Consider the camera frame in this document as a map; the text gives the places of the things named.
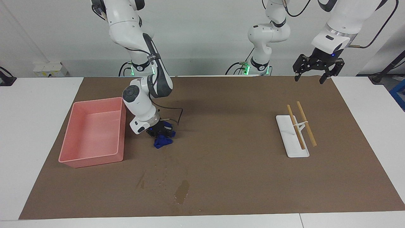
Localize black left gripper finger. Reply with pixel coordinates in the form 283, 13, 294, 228
320, 59, 345, 85
293, 54, 312, 82

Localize blue cloth towel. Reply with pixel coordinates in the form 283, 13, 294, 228
153, 121, 176, 149

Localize white towel rack base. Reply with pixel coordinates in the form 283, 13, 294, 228
276, 115, 310, 158

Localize brown table mat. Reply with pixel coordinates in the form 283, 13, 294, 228
18, 75, 405, 220

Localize black floor stand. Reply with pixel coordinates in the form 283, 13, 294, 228
369, 49, 405, 85

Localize darker wooden rack rod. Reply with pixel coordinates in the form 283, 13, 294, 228
287, 104, 306, 150

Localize pink plastic bin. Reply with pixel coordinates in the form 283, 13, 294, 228
58, 97, 127, 168

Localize light wooden rack rod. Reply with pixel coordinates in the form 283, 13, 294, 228
296, 101, 317, 147

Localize blue crate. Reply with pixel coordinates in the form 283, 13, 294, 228
389, 79, 405, 111

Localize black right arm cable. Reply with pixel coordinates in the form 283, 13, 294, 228
151, 101, 183, 126

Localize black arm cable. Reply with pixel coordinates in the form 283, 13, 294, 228
348, 0, 399, 49
151, 101, 183, 126

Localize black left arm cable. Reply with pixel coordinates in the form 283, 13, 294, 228
348, 0, 399, 49

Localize black base cable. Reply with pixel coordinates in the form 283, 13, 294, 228
225, 61, 253, 75
119, 61, 133, 77

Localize white wall socket box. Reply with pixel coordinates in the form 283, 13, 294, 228
33, 62, 68, 77

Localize black clamp mount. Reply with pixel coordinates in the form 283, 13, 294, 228
0, 66, 17, 86

